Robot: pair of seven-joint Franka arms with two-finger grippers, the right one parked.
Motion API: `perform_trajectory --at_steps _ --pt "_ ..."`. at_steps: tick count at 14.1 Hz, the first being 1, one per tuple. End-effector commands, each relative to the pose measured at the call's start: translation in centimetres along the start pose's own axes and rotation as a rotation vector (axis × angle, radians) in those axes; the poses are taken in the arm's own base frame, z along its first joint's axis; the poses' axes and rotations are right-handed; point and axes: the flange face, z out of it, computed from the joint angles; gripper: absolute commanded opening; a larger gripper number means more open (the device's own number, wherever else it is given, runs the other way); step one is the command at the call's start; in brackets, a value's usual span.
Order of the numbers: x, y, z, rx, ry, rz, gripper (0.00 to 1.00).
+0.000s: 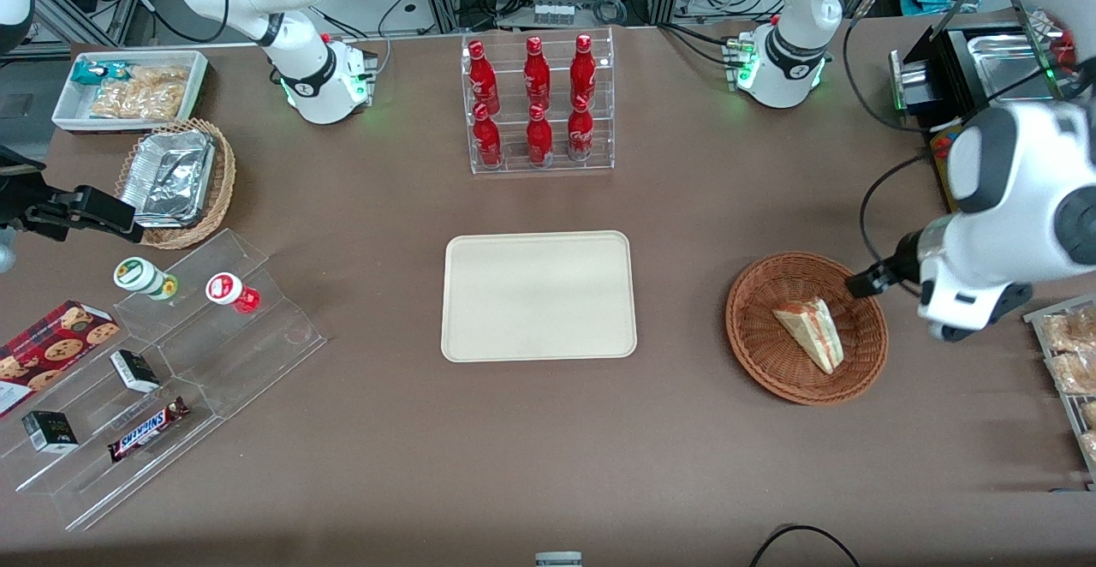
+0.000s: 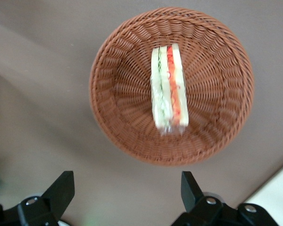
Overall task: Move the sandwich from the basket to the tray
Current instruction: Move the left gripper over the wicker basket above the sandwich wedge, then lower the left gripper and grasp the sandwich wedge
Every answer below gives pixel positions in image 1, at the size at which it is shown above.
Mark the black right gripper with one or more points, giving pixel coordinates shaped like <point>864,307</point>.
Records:
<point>26,207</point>

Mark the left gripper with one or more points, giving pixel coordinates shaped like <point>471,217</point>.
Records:
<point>890,271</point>

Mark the triangle sandwich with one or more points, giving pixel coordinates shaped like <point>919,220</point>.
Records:
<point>813,331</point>

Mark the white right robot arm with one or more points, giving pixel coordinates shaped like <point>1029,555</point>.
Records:
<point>304,70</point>

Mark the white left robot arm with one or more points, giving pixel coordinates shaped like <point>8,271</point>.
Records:
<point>1019,182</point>

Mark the brown wicker basket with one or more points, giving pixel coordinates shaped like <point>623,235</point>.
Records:
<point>771,353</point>

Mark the light wicker basket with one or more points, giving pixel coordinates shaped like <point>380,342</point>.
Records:
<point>224,173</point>

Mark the beige plastic tray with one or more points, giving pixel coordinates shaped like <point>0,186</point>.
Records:
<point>539,297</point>

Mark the green capped drink bottle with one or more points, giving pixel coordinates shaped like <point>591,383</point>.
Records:
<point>141,277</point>

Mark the stack of foil trays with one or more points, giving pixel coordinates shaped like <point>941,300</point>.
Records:
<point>167,177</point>

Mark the white rectangular snack bin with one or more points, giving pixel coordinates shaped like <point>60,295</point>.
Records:
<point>68,113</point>

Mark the clear bag of crackers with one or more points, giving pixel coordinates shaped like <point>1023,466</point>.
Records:
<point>141,96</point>

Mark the red cookie box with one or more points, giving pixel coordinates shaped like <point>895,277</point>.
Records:
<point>51,349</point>

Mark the teal snack packet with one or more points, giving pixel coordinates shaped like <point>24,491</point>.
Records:
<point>90,72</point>

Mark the red capped drink bottle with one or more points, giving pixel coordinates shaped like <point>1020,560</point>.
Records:
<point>229,290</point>

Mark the small black box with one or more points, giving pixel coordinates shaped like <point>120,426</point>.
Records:
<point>134,370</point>
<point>49,432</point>

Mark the clear acrylic tiered stand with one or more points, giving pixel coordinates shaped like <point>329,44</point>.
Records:
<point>248,353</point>

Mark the wrapped pastry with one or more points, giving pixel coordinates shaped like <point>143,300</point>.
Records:
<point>1072,331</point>
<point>1075,373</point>

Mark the snickers chocolate bar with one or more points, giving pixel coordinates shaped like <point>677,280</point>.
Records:
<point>147,430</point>

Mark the black food warmer cabinet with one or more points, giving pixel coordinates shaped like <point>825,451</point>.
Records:
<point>950,70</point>

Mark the red cola bottle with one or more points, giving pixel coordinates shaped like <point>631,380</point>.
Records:
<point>488,139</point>
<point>583,70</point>
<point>580,130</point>
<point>482,74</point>
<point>539,134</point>
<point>537,70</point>

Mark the clear acrylic bottle rack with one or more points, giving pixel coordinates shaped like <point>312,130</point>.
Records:
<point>514,164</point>

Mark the small grey device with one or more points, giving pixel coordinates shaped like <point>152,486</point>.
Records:
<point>558,559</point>

